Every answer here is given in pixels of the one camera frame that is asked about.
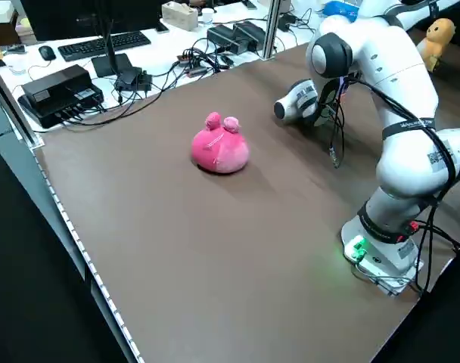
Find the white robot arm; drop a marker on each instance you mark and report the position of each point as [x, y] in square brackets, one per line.
[396, 75]
[423, 11]

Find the pink plush toy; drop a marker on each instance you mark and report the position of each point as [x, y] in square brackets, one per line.
[220, 151]

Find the small black hub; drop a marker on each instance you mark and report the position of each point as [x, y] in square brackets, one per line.
[133, 79]

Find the black power brick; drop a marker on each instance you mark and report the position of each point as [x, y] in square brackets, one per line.
[252, 32]
[222, 38]

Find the black monitor stand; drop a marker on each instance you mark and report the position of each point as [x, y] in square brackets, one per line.
[112, 66]

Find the plain white paper cup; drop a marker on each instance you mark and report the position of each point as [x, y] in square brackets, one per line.
[208, 17]

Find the small black adapter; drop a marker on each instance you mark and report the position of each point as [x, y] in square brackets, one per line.
[286, 22]

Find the pale wooden tissue box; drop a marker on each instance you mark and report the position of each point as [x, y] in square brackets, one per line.
[179, 17]

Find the black keyboard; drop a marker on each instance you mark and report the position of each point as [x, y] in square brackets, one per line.
[101, 45]

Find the black box device with ports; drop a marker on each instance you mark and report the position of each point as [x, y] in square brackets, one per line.
[56, 87]

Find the black computer monitor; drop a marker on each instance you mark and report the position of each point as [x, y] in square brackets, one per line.
[82, 19]

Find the black computer mouse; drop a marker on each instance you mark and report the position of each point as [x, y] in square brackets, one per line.
[47, 53]

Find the yellow duck plush toy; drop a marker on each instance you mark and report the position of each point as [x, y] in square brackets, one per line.
[438, 38]

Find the aluminium frame post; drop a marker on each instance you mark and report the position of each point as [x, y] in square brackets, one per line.
[10, 109]
[272, 26]

